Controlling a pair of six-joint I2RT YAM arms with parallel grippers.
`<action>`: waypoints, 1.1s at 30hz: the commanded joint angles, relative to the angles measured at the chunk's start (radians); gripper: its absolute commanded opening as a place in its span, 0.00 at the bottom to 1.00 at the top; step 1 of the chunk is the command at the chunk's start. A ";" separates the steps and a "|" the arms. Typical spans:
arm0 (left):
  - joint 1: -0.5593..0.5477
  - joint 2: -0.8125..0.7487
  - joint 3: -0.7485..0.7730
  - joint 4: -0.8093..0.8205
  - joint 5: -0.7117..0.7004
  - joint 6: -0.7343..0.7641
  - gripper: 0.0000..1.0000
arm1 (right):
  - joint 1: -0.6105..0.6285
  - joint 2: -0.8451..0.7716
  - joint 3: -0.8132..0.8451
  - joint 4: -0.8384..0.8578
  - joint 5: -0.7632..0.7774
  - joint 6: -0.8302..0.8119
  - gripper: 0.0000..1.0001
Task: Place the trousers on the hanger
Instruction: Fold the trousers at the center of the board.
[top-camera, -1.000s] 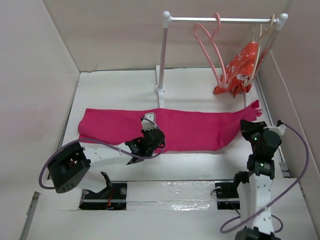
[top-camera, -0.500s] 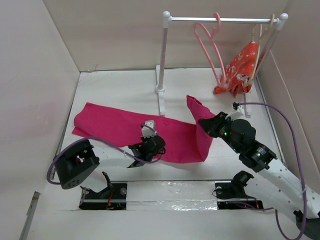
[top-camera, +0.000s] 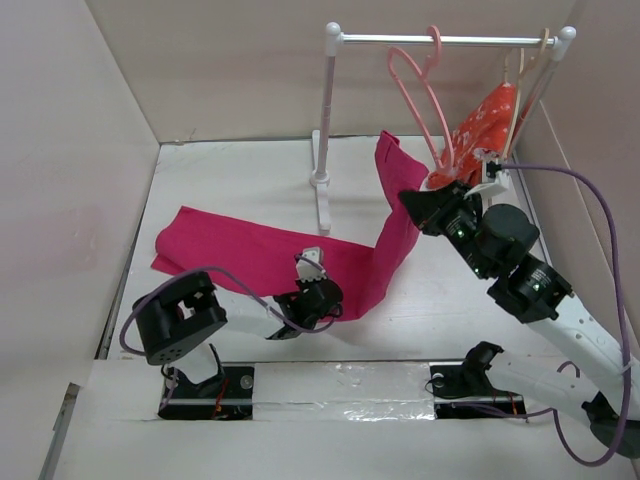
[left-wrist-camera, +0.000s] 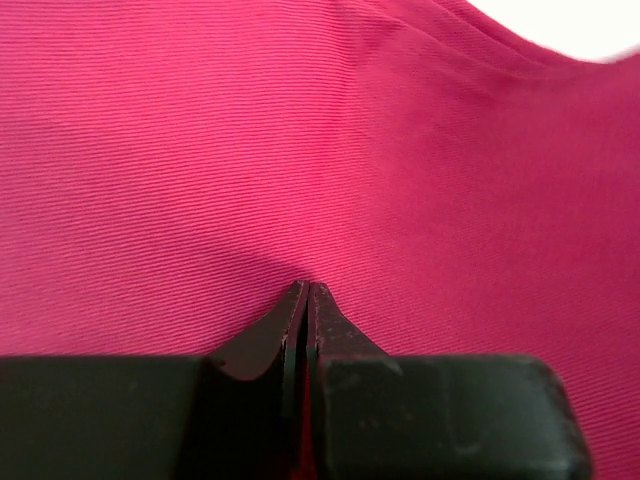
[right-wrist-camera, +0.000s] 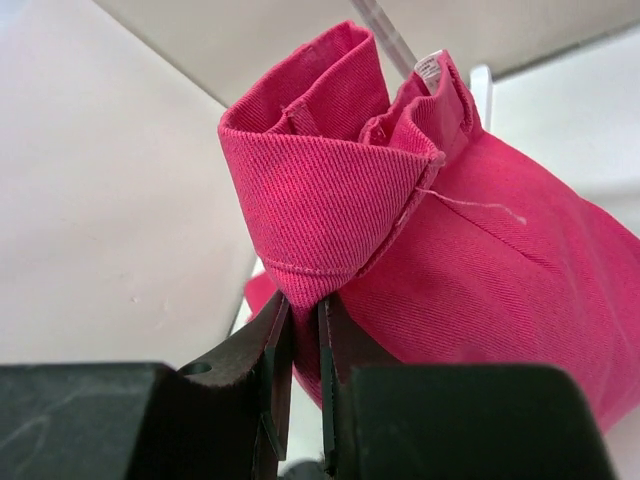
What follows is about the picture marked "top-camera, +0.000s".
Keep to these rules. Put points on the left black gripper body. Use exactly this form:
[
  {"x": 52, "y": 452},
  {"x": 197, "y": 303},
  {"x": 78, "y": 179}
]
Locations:
[{"x": 303, "y": 286}]

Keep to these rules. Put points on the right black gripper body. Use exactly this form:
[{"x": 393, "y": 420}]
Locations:
[{"x": 453, "y": 216}]

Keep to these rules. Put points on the magenta pink trousers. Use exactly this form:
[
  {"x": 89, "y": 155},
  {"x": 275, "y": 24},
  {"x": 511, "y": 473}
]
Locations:
[{"x": 263, "y": 256}]

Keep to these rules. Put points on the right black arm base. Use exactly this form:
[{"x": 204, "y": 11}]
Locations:
[{"x": 462, "y": 391}]

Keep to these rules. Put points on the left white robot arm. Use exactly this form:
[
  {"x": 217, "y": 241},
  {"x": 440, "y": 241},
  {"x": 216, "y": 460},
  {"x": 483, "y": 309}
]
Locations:
[{"x": 168, "y": 323}]

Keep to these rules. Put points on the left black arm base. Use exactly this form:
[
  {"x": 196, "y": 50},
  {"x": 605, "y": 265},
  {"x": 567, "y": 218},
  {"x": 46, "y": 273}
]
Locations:
[{"x": 226, "y": 396}]

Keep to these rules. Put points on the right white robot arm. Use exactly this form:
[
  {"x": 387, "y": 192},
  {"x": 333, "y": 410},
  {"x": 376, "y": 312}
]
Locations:
[{"x": 605, "y": 398}]

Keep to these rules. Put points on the beige wooden hanger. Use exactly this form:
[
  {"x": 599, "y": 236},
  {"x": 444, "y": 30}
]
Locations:
[{"x": 526, "y": 65}]

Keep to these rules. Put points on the orange floral garment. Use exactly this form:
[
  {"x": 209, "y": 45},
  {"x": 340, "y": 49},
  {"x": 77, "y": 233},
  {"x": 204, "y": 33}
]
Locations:
[{"x": 481, "y": 136}]

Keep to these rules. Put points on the white clothes rack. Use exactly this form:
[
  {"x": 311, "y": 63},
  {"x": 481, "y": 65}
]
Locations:
[{"x": 557, "y": 47}]

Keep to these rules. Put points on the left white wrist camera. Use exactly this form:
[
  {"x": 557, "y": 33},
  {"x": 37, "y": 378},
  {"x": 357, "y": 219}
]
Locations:
[{"x": 309, "y": 265}]

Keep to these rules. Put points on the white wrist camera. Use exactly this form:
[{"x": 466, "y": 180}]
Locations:
[
  {"x": 309, "y": 265},
  {"x": 494, "y": 181}
]

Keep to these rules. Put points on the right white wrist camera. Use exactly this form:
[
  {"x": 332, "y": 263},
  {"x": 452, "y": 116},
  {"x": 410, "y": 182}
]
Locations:
[{"x": 494, "y": 181}]

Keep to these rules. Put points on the metal side rail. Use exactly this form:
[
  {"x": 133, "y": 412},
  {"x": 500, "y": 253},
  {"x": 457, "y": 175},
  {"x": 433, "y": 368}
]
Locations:
[{"x": 60, "y": 430}]

